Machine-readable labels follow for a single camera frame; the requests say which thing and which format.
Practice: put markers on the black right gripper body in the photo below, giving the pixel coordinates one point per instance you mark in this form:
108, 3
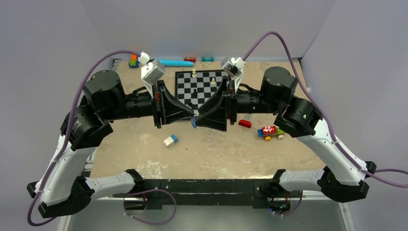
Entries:
232, 101

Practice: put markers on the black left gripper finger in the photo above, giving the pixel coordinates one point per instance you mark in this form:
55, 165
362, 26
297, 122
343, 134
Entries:
172, 106
176, 117

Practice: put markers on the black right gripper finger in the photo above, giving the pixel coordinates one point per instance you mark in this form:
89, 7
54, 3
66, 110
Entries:
212, 121
213, 107

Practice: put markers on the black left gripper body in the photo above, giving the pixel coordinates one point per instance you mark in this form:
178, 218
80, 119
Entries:
159, 109

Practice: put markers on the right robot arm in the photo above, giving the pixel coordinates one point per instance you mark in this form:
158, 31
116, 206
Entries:
343, 177

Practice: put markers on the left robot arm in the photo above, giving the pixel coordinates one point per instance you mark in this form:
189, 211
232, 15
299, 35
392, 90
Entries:
99, 100

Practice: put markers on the white blue toy block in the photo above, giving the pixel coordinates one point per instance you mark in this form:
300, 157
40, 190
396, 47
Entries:
169, 141

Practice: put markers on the light blue flashlight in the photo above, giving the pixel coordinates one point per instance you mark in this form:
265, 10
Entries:
176, 63

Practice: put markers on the grey red toy hammer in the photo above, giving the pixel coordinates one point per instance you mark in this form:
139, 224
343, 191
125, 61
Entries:
245, 123

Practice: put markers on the black white chessboard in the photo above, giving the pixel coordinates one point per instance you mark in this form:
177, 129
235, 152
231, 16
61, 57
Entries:
185, 84

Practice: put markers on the teal round tape roll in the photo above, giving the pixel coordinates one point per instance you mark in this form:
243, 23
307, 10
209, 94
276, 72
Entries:
207, 58

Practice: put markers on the orange green blue toy stack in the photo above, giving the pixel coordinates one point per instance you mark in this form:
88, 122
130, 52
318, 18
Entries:
133, 62

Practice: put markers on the red toy block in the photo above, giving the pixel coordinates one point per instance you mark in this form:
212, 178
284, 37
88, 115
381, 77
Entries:
190, 59

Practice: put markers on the colourful toy block car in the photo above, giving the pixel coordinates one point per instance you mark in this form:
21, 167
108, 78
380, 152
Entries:
269, 132

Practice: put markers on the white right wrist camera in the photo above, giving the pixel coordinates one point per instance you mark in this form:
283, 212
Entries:
234, 68

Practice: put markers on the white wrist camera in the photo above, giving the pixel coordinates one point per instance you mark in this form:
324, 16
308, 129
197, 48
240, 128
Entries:
151, 71
234, 68

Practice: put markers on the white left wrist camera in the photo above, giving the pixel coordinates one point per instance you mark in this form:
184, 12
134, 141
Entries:
151, 71

